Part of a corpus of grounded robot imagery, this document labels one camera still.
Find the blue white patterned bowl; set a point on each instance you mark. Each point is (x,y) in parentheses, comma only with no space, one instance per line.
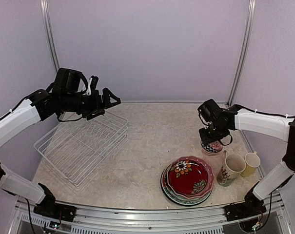
(215,145)

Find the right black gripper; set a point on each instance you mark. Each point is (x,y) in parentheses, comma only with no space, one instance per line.
(206,139)

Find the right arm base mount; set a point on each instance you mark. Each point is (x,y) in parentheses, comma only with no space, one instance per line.
(249,207)

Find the black rimmed plate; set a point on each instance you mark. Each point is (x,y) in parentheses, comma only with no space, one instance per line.
(185,203)

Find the red teal patterned plate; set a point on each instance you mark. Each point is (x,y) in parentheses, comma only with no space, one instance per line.
(181,200)

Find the white wire dish rack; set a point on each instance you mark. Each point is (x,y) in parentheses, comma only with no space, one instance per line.
(76,147)

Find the aluminium frame post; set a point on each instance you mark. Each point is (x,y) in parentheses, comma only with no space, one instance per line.
(243,51)
(49,33)

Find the right aluminium frame post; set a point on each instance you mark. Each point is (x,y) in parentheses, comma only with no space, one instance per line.
(243,51)

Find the floral green mug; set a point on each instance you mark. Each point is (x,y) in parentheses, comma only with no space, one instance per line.
(232,166)

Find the light green flower plate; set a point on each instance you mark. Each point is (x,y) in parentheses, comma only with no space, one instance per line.
(180,197)

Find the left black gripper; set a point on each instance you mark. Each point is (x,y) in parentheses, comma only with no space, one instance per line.
(97,105)

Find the left aluminium frame post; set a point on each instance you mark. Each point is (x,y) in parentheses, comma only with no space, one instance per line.
(49,33)

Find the white red patterned cup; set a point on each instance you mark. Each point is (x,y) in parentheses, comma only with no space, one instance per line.
(211,151)

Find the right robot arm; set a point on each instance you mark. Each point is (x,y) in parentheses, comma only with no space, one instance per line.
(219,122)

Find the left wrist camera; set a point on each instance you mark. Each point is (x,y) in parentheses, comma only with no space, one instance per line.
(92,83)

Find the yellow ceramic mug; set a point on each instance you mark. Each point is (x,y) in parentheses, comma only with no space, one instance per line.
(252,161)

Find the front aluminium rail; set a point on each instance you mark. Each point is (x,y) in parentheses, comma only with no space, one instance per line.
(100,220)

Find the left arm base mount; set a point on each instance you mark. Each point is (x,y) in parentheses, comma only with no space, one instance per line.
(48,207)

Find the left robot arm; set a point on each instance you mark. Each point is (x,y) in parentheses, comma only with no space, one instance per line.
(70,92)

